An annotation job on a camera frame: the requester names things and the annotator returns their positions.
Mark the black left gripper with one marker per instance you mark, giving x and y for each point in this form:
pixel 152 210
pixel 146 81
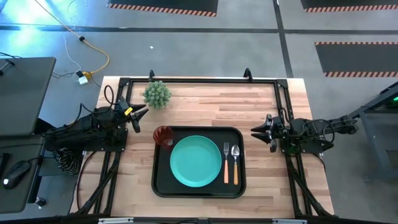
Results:
pixel 126 115

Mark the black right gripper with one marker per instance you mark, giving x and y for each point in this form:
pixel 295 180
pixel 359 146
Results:
pixel 280 130

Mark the red translucent cup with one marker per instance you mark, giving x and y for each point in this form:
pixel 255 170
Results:
pixel 162 136

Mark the teal plate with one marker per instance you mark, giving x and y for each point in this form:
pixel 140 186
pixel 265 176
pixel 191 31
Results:
pixel 196 161

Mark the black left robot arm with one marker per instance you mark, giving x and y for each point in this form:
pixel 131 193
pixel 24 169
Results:
pixel 84 130

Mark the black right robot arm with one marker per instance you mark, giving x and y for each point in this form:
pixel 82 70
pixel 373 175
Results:
pixel 314 133

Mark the black plastic tray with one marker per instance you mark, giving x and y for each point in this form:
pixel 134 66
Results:
pixel 161 180

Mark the green artificial succulent plant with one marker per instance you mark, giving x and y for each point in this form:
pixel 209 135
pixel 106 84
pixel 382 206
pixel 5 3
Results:
pixel 157 95

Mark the black table clamp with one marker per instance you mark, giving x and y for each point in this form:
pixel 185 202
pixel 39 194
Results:
pixel 247 74
pixel 151 75

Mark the yellow plug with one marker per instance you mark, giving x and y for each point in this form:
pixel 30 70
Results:
pixel 87 75

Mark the white power adapter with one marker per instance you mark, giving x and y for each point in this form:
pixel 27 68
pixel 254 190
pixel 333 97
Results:
pixel 83 80

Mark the black hazard-striped floor mat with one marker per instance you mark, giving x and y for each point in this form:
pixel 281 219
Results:
pixel 351 3
pixel 357 57
pixel 161 4

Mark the black metal cart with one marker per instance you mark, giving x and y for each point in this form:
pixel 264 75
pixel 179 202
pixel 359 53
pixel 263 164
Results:
pixel 373 124

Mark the dark grey desk top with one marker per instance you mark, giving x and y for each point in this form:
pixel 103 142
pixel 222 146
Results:
pixel 25 96

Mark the small black caster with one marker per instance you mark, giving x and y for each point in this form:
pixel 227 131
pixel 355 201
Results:
pixel 40 202

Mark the black computer mouse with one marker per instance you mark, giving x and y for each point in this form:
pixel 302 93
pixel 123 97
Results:
pixel 15 174

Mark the black desk surface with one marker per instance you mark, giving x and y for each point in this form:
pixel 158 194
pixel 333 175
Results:
pixel 18 196

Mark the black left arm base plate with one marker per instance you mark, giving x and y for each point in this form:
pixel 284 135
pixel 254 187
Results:
pixel 119 144

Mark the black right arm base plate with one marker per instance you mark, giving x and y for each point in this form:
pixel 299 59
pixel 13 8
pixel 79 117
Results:
pixel 311 148

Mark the black aluminium table frame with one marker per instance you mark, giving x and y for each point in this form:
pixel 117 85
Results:
pixel 202 81

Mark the silver metal bracket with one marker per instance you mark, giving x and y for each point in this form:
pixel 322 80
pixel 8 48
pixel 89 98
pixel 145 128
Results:
pixel 289 221
pixel 115 220

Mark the black camera rig beam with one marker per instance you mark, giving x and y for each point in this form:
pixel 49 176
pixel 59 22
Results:
pixel 199 221

